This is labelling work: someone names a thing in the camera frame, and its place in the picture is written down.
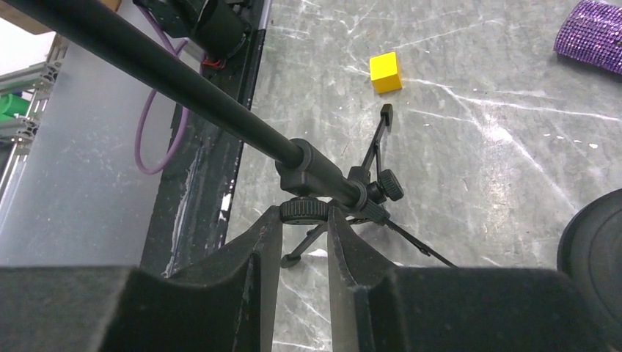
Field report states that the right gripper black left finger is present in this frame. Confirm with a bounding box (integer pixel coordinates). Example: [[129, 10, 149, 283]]
[[1, 206, 282, 351]]

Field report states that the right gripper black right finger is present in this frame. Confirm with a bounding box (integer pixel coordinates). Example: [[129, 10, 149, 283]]
[[328, 208, 607, 351]]

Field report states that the black tripod mic stand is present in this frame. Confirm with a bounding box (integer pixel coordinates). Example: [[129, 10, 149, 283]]
[[11, 1, 438, 257]]

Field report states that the black round base mic stand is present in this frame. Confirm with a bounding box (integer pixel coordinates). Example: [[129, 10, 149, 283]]
[[557, 189, 621, 351]]

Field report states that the glitter purple silver microphone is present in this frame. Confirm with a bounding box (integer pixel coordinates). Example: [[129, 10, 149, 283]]
[[553, 1, 621, 75]]

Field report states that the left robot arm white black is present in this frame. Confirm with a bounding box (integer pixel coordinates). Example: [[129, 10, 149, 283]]
[[134, 0, 251, 60]]

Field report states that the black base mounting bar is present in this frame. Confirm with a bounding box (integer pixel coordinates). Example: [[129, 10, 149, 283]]
[[140, 1, 271, 277]]

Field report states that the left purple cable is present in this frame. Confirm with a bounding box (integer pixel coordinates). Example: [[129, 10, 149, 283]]
[[133, 4, 208, 176]]

